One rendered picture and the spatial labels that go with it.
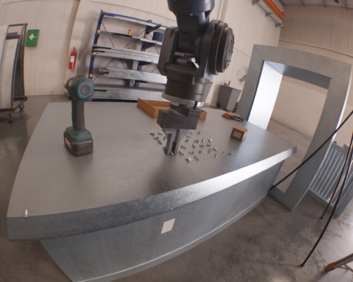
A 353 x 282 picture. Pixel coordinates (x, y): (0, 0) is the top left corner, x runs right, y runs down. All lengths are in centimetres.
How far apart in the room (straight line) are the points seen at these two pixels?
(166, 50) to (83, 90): 27
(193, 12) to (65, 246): 71
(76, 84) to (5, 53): 279
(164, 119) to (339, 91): 157
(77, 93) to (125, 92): 371
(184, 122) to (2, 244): 125
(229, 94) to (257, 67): 472
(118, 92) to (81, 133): 357
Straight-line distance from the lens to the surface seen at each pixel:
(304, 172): 178
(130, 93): 414
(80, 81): 46
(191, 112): 46
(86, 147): 53
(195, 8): 42
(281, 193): 192
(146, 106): 107
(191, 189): 47
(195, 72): 45
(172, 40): 52
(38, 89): 530
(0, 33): 332
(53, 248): 58
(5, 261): 120
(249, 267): 121
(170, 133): 54
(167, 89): 50
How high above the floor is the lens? 92
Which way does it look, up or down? 22 degrees down
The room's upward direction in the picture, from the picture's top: 13 degrees clockwise
